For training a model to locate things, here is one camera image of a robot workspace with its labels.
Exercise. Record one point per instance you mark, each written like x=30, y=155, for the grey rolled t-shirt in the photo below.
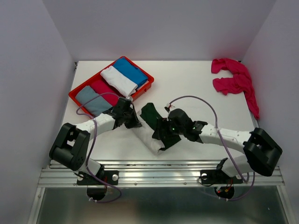
x=93, y=102

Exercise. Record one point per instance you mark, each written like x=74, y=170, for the cream and green t-shirt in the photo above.
x=148, y=117

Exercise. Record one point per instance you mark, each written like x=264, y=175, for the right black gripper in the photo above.
x=163, y=123

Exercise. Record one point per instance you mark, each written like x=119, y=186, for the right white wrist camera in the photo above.
x=169, y=107

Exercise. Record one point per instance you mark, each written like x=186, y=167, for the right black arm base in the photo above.
x=210, y=177

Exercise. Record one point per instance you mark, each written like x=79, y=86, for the blue rolled t-shirt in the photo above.
x=131, y=72

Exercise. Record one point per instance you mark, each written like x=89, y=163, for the red plastic tray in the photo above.
x=97, y=76

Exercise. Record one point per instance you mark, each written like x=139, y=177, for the magenta rolled t-shirt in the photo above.
x=110, y=94

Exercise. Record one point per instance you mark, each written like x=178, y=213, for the magenta crumpled t-shirt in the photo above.
x=239, y=82

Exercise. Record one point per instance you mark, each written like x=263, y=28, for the white rolled t-shirt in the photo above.
x=122, y=84

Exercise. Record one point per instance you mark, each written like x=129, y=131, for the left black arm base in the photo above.
x=84, y=178

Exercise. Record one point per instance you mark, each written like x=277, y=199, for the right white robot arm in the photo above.
x=260, y=152

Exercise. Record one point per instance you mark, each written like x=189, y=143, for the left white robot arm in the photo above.
x=71, y=144

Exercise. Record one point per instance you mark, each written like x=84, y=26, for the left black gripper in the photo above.
x=135, y=123

